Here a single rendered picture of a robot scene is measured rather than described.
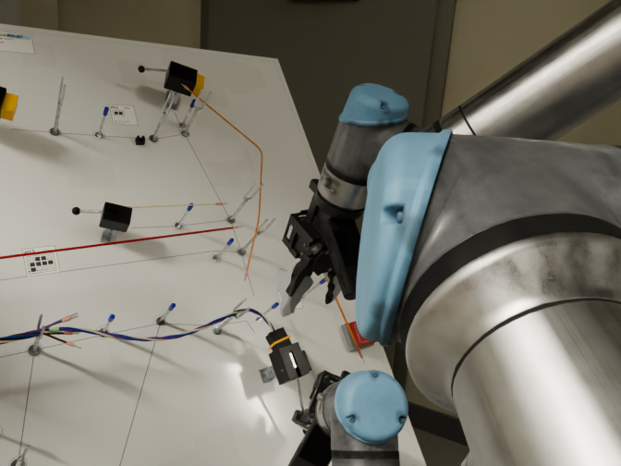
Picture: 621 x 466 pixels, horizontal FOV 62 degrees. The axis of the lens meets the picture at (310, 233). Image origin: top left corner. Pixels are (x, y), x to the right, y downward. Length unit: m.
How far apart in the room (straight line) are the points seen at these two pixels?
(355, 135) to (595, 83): 0.27
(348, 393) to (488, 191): 0.37
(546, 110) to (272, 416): 0.69
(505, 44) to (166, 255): 1.77
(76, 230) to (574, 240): 0.85
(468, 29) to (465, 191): 2.19
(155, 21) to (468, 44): 1.77
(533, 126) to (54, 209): 0.77
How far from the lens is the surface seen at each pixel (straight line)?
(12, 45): 1.20
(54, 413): 0.88
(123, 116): 1.13
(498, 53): 2.39
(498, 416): 0.20
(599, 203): 0.27
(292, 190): 1.17
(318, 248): 0.72
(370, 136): 0.63
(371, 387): 0.58
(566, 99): 0.48
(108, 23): 3.57
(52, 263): 0.95
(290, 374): 0.90
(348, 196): 0.67
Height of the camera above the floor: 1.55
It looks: 14 degrees down
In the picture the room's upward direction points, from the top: 4 degrees clockwise
